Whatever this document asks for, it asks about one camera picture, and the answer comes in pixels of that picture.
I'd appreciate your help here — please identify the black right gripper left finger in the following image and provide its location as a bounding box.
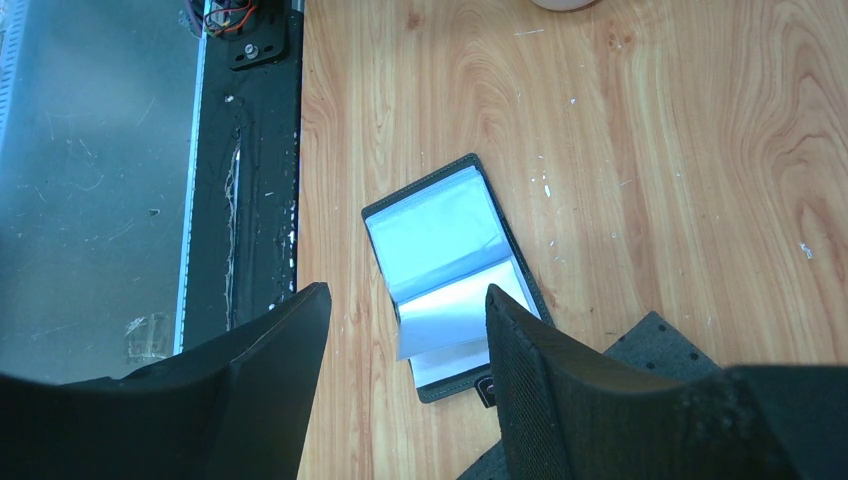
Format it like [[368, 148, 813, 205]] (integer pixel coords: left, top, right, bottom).
[[1, 282, 332, 479]]

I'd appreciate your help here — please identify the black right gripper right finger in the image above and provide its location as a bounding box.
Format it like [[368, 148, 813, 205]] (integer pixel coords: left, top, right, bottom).
[[486, 286, 847, 479]]

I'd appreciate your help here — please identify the black card holder wallet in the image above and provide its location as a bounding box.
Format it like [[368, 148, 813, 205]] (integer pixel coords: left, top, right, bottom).
[[361, 153, 553, 408]]

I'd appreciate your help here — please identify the pink oval card tray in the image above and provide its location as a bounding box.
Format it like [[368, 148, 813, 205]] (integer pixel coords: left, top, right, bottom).
[[532, 0, 596, 12]]

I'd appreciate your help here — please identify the dark grey dotted cloth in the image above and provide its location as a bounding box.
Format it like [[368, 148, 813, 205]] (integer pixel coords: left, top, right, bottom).
[[458, 311, 720, 479]]

